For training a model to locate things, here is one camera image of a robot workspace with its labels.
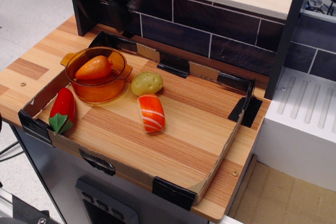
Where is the black cable on floor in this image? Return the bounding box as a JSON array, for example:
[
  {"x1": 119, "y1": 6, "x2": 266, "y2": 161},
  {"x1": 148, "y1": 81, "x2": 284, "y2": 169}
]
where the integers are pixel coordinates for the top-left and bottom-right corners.
[{"x1": 0, "y1": 141, "x2": 23, "y2": 162}]

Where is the dark grey shelf post left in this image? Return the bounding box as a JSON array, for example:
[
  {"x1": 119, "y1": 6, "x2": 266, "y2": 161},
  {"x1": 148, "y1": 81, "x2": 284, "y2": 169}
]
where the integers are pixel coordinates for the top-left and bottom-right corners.
[{"x1": 72, "y1": 0, "x2": 97, "y2": 36}]

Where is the grey toy oven panel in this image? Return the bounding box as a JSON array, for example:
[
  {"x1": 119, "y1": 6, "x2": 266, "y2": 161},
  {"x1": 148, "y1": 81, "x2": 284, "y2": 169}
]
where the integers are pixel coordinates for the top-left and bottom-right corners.
[{"x1": 76, "y1": 179, "x2": 140, "y2": 223}]

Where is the orange toy carrot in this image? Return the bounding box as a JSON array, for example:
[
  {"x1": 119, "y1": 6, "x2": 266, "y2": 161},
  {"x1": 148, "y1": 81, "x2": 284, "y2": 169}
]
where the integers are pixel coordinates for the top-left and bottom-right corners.
[{"x1": 75, "y1": 55, "x2": 113, "y2": 80}]

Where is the salmon sushi toy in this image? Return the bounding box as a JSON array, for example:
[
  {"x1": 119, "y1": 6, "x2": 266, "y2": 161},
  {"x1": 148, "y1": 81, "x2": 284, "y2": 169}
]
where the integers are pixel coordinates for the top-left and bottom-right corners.
[{"x1": 138, "y1": 93, "x2": 165, "y2": 133}]

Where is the red toy pepper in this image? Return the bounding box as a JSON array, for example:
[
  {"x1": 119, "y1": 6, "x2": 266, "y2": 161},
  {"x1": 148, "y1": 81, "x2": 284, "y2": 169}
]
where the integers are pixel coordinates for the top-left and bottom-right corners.
[{"x1": 48, "y1": 88, "x2": 75, "y2": 134}]

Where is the dark grey shelf post right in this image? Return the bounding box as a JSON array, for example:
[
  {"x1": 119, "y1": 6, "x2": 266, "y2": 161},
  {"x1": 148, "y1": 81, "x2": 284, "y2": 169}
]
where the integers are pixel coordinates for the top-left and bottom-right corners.
[{"x1": 264, "y1": 0, "x2": 305, "y2": 100}]

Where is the yellow toy potato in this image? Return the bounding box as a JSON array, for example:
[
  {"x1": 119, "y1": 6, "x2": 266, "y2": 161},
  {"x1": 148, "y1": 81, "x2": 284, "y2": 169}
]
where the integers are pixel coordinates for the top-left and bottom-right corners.
[{"x1": 131, "y1": 72, "x2": 163, "y2": 96}]

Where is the orange transparent plastic pot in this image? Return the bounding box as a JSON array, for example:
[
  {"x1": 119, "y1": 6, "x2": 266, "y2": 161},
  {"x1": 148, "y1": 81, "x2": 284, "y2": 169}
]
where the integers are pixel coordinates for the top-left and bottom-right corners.
[{"x1": 61, "y1": 47, "x2": 132, "y2": 103}]

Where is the white toy sink drainer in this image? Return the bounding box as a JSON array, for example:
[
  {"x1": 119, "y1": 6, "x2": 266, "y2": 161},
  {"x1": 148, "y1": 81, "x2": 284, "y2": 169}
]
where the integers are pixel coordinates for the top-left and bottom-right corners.
[{"x1": 255, "y1": 68, "x2": 335, "y2": 191}]

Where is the black metal bracket bottom left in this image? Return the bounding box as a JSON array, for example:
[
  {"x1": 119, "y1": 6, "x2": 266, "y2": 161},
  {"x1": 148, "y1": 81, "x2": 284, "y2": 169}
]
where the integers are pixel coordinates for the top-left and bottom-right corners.
[{"x1": 1, "y1": 188, "x2": 52, "y2": 223}]

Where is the dark grey shelf post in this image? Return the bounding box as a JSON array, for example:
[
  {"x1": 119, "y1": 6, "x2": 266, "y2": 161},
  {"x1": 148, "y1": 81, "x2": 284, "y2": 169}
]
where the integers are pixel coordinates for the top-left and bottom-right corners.
[
  {"x1": 264, "y1": 0, "x2": 305, "y2": 100},
  {"x1": 72, "y1": 0, "x2": 97, "y2": 36}
]

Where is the cardboard fence with black tape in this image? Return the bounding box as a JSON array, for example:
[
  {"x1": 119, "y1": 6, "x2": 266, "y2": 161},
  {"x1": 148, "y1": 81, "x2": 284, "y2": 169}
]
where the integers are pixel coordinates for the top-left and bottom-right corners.
[{"x1": 19, "y1": 32, "x2": 261, "y2": 210}]

